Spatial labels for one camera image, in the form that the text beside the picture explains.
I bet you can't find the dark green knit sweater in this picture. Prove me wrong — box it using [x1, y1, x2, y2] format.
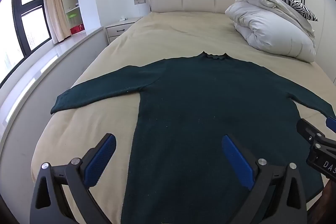
[50, 51, 336, 224]

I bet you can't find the beige curtain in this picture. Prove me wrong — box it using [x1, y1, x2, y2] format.
[42, 0, 72, 43]

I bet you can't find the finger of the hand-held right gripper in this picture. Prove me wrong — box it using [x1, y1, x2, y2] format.
[325, 116, 336, 133]
[297, 118, 326, 144]

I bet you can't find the white window sill ledge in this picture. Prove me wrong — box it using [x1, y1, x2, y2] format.
[0, 27, 109, 214]

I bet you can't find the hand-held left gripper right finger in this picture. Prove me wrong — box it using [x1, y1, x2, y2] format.
[222, 134, 307, 224]

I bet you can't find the bed with beige sheet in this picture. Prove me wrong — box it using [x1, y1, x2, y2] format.
[31, 12, 336, 224]

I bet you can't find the black framed window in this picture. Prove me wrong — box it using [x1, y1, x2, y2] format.
[0, 0, 53, 88]

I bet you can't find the white nightstand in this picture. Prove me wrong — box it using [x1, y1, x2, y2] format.
[105, 17, 143, 44]

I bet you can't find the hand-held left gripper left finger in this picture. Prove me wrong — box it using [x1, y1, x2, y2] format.
[30, 133, 117, 224]

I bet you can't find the white folded duvet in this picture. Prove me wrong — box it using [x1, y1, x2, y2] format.
[225, 0, 317, 63]

